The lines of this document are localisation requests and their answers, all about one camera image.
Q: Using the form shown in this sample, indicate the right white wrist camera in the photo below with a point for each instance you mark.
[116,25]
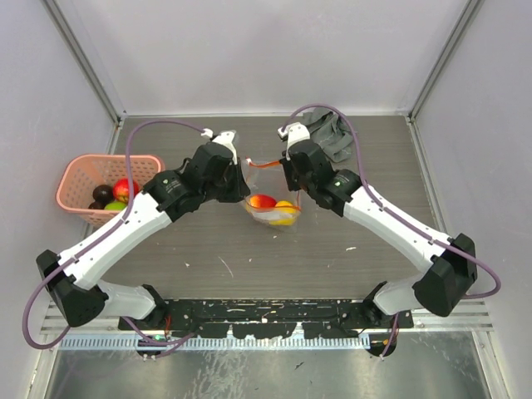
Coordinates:
[292,134]

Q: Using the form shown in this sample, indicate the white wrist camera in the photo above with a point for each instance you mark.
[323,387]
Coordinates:
[292,134]
[227,139]

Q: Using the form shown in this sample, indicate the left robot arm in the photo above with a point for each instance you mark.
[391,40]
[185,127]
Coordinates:
[74,277]

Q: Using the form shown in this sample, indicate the pink plastic basket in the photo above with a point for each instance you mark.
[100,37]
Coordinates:
[81,177]

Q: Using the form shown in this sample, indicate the grey cable duct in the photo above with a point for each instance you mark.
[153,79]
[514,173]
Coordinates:
[132,342]

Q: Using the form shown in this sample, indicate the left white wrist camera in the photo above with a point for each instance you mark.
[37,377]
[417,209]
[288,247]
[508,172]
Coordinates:
[227,139]

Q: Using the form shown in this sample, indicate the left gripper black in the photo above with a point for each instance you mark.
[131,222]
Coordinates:
[240,188]

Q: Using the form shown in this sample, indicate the dark green fruit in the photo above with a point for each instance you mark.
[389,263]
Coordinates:
[96,205]

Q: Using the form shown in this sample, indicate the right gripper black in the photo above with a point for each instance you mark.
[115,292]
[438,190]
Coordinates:
[288,165]

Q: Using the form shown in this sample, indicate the red apple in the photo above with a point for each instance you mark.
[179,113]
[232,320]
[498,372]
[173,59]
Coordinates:
[122,192]

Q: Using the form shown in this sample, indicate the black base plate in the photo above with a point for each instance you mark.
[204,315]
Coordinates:
[261,319]

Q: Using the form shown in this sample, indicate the clear zip top bag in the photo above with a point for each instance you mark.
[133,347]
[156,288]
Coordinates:
[267,178]

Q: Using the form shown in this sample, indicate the yellow lemon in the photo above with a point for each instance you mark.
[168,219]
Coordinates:
[286,214]

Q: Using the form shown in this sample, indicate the red yellow mango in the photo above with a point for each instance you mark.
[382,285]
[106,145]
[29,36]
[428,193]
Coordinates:
[260,201]

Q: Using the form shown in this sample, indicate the green lime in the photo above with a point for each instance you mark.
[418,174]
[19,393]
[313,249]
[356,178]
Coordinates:
[115,206]

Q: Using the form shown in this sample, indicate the grey crumpled cloth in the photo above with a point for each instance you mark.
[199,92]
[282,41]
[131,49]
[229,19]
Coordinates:
[330,132]

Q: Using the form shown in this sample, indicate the dark brown round fruit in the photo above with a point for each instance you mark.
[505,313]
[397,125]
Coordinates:
[103,194]

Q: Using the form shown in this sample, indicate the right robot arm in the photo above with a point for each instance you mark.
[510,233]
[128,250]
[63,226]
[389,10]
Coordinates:
[445,267]

